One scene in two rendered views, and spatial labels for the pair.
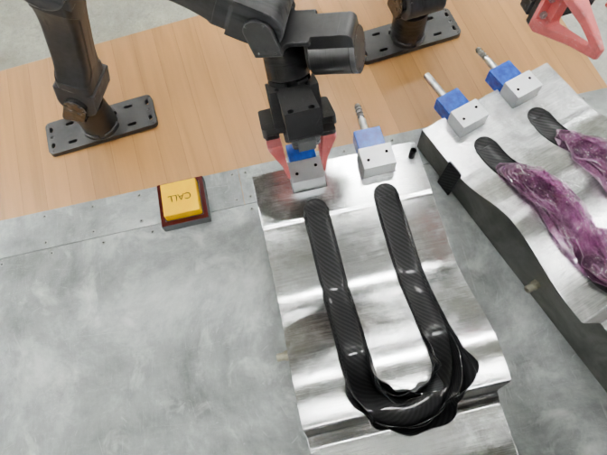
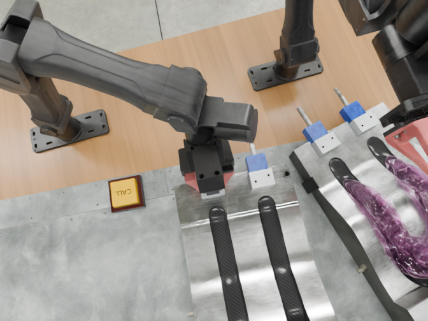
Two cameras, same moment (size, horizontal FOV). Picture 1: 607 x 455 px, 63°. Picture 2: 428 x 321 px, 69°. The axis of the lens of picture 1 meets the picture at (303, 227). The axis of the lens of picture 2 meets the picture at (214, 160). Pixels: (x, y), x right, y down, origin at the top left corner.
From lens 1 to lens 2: 0.24 m
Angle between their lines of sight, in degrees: 7
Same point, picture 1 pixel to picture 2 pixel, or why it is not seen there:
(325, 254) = (223, 246)
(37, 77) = not seen: hidden behind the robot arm
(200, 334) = (137, 289)
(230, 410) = not seen: outside the picture
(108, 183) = (74, 175)
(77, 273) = (53, 242)
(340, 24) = (241, 114)
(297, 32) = (208, 116)
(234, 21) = (160, 113)
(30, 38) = not seen: hidden behind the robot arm
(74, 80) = (45, 118)
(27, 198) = (18, 183)
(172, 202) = (118, 196)
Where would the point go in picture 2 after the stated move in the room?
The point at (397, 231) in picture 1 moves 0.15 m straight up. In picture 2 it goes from (273, 231) to (288, 227)
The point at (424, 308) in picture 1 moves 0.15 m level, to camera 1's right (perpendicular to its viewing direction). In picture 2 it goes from (289, 293) to (365, 285)
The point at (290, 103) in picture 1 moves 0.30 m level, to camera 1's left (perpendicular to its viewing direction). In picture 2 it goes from (201, 166) to (17, 183)
